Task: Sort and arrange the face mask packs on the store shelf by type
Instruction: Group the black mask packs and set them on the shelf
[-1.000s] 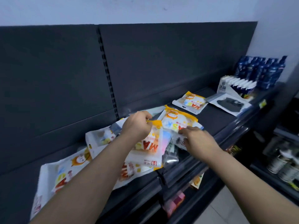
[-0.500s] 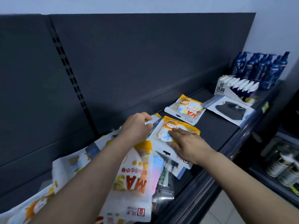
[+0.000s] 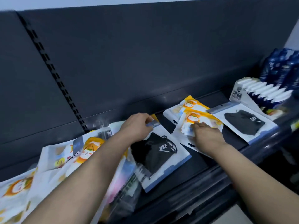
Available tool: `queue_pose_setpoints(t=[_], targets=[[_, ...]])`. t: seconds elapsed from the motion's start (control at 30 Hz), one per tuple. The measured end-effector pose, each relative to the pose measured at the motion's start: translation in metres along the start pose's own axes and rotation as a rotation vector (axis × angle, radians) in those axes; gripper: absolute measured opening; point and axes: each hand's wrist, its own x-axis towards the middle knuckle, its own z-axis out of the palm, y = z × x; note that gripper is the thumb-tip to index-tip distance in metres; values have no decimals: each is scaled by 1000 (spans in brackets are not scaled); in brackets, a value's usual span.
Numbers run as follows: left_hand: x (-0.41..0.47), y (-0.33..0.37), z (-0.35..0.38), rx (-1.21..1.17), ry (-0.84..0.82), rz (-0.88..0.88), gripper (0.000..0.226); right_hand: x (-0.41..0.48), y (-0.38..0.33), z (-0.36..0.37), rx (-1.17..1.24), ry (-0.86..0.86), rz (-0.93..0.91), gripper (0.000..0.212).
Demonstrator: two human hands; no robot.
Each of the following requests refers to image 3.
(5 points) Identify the pile of cartoon print packets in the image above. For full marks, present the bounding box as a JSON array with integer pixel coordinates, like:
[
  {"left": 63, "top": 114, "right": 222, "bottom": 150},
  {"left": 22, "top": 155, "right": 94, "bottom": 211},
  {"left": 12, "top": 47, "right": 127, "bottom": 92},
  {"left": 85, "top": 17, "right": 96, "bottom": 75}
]
[{"left": 0, "top": 121, "right": 143, "bottom": 224}]

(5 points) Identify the person's left hand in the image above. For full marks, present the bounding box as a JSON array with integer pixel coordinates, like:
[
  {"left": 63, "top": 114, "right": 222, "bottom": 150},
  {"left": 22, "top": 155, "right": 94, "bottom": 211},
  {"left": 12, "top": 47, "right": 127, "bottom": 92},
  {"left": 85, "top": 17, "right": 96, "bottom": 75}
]
[{"left": 119, "top": 113, "right": 154, "bottom": 144}]

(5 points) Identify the dark metal shelf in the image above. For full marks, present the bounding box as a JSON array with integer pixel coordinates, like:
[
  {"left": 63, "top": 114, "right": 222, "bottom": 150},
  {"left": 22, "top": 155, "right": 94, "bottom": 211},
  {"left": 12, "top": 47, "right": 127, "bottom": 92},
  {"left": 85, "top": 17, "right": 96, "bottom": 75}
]
[{"left": 0, "top": 0, "right": 299, "bottom": 224}]

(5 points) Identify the person's right forearm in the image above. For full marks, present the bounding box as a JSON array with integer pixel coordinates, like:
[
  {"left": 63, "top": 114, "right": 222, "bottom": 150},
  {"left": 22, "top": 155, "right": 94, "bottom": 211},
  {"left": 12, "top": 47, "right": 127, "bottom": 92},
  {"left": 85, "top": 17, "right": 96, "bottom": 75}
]
[{"left": 206, "top": 143, "right": 299, "bottom": 224}]

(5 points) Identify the white cardboard display box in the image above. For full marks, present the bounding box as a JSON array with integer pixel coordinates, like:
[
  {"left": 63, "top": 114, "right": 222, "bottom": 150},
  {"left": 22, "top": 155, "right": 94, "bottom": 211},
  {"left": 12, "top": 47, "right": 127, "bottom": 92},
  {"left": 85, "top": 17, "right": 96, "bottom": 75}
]
[{"left": 229, "top": 77, "right": 294, "bottom": 121}]

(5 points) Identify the person's left forearm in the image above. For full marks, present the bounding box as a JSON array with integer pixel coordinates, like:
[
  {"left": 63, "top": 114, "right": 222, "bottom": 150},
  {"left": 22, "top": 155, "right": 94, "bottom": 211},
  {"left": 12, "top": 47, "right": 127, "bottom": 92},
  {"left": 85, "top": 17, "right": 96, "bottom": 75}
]
[{"left": 22, "top": 134, "right": 140, "bottom": 224}]

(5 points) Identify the slotted shelf upright strip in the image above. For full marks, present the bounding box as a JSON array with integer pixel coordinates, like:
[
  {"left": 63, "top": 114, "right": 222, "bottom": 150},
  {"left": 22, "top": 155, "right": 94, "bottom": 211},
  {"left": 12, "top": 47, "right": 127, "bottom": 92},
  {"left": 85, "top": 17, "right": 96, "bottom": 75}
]
[{"left": 16, "top": 11, "right": 89, "bottom": 133}]

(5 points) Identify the black mask packet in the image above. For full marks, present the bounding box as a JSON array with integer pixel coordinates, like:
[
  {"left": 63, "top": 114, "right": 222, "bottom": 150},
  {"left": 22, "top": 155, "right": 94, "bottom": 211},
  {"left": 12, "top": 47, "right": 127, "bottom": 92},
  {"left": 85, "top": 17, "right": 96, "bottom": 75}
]
[
  {"left": 206, "top": 102, "right": 280, "bottom": 145},
  {"left": 130, "top": 121, "right": 192, "bottom": 193}
]

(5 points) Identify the orange cartoon mask packet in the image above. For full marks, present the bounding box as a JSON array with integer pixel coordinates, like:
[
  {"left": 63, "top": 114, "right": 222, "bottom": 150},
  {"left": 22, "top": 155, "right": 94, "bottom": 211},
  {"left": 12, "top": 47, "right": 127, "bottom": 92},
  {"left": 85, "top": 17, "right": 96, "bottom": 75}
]
[
  {"left": 172, "top": 110, "right": 224, "bottom": 159},
  {"left": 163, "top": 95, "right": 211, "bottom": 125}
]

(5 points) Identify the row of blue white sachets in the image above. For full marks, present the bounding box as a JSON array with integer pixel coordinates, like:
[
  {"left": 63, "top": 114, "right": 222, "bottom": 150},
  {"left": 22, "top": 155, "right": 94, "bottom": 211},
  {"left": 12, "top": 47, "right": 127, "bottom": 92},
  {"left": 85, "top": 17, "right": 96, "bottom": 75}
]
[{"left": 242, "top": 77, "right": 294, "bottom": 108}]

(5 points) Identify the person's right hand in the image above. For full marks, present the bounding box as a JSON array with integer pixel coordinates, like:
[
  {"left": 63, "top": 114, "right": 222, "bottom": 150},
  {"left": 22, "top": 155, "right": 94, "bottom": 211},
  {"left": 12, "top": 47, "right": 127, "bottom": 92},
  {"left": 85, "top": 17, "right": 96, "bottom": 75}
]
[{"left": 190, "top": 122, "right": 226, "bottom": 157}]

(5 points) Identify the stack of dark blue packs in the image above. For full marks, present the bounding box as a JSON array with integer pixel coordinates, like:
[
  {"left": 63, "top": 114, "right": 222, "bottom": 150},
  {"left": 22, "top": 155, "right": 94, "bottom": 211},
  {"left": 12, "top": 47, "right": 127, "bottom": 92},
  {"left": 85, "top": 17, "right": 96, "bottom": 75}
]
[{"left": 259, "top": 47, "right": 299, "bottom": 92}]

